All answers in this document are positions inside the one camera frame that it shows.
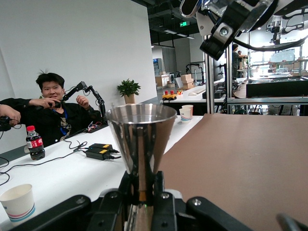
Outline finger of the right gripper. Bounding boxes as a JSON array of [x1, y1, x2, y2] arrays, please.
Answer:
[[199, 0, 262, 61]]

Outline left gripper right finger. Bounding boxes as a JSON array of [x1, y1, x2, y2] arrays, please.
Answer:
[[151, 170, 253, 231]]

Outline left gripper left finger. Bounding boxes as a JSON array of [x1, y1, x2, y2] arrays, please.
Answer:
[[9, 171, 132, 231]]

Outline steel double-cone jigger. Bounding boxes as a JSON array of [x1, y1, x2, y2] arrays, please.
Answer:
[[105, 103, 178, 231]]

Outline white striped paper cup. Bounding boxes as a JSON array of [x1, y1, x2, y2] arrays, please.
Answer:
[[179, 108, 192, 124], [182, 104, 194, 120], [0, 184, 36, 223]]

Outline standing person striped shirt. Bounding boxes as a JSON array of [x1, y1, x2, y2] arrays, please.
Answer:
[[231, 43, 248, 80]]

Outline white desk with keyboard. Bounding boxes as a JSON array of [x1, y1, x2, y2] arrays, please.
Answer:
[[160, 84, 227, 104]]

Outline long white desk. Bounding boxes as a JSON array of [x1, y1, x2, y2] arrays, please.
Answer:
[[0, 115, 204, 231]]

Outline black power adapter yellow label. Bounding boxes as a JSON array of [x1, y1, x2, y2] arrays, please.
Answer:
[[88, 143, 120, 154], [85, 147, 122, 161]]

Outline yellow box with red buttons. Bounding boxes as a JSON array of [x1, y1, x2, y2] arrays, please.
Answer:
[[162, 90, 178, 101]]

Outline black rectangular platform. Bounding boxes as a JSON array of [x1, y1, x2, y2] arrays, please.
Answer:
[[245, 80, 308, 98]]

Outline black base with circuit board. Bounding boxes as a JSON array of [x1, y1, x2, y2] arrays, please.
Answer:
[[85, 121, 109, 133]]

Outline small cola bottle red cap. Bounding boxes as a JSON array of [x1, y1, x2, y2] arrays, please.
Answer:
[[26, 125, 46, 161]]

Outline green potted plant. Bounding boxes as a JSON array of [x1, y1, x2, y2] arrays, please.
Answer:
[[116, 78, 141, 104]]

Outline seated person in black jacket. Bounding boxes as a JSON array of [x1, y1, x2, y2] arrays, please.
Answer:
[[0, 69, 108, 147]]

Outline aluminium frame post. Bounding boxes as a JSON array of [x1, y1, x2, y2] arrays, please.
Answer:
[[204, 35, 215, 115], [225, 44, 233, 114]]

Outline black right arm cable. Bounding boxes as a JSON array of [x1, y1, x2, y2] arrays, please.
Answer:
[[231, 36, 308, 52]]

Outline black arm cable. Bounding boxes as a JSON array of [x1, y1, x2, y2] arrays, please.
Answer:
[[231, 36, 308, 52], [276, 213, 308, 231]]

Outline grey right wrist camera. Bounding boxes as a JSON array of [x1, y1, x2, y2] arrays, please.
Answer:
[[180, 0, 201, 19]]

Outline aluminium frame rail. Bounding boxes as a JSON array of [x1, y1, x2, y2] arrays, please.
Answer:
[[227, 96, 308, 105]]

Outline thin black desk cable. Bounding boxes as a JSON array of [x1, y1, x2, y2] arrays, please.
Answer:
[[0, 140, 89, 187]]

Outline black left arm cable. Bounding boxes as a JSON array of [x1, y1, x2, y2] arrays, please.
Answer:
[[276, 213, 308, 231]]

